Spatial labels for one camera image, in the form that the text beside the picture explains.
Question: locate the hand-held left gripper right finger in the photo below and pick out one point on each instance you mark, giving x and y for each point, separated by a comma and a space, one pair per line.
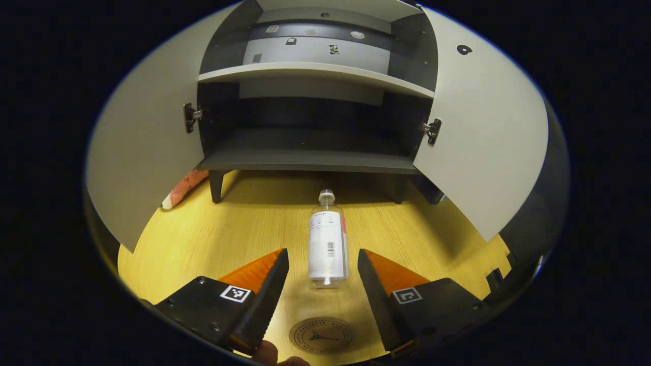
381, 305

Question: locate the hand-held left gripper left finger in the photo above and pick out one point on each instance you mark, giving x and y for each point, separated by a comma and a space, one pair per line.
264, 310

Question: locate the round brown coaster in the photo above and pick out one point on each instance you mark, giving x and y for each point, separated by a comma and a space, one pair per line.
320, 335

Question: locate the clear plastic bottle white label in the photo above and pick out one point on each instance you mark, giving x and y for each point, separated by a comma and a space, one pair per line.
328, 249

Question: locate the white cabinet door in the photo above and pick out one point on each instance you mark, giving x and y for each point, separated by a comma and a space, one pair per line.
147, 142
483, 132

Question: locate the metal door hinge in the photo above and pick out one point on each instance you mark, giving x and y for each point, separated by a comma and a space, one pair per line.
432, 131
190, 117

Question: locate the white and grey cabinet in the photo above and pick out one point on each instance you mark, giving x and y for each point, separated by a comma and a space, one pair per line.
310, 73

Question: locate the dark grey book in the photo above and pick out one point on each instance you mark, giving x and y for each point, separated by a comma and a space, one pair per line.
430, 190

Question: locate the watermelon slice toy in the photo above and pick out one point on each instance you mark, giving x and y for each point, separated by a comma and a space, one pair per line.
185, 188

